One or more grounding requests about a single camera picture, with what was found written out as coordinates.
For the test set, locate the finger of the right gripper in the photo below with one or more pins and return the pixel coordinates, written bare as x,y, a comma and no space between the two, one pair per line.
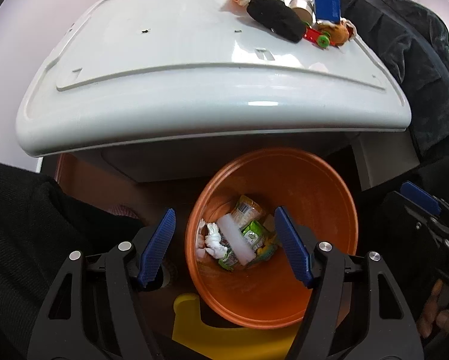
420,197

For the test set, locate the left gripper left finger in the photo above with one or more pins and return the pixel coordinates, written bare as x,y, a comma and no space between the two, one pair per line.
91,310

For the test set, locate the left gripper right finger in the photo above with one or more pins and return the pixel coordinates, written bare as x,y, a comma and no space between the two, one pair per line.
356,309

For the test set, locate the white tissue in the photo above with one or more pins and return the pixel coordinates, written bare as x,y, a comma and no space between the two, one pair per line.
208,241

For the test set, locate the green snack bag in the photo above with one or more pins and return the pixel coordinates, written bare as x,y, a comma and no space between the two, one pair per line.
263,242

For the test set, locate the white foam block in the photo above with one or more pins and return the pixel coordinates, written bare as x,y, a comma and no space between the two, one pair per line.
237,242

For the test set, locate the orange juice snack pouch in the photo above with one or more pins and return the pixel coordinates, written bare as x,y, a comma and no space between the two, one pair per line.
245,211

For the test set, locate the blue milk carton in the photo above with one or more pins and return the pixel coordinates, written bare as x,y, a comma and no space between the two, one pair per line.
327,10

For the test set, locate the black sock bundle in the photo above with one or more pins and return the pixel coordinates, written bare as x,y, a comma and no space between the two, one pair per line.
278,18

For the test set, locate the red white carton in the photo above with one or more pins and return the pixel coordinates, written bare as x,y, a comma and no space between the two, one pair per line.
352,31

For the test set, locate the person's right hand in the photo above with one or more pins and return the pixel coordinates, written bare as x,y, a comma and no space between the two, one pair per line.
434,315

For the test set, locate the dark blanket on bed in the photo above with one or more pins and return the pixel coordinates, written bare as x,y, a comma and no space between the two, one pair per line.
413,43

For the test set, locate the brown plush toy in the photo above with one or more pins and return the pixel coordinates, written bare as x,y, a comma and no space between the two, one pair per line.
337,33

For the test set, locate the red green toy car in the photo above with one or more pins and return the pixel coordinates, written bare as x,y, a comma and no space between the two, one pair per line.
319,37

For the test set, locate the white cylindrical jar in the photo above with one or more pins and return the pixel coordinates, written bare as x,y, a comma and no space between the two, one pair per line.
304,9

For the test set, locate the white plastic storage box lid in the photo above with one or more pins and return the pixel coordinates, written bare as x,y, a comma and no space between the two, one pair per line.
155,70

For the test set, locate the white bed frame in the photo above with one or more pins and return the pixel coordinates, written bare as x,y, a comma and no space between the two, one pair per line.
383,156

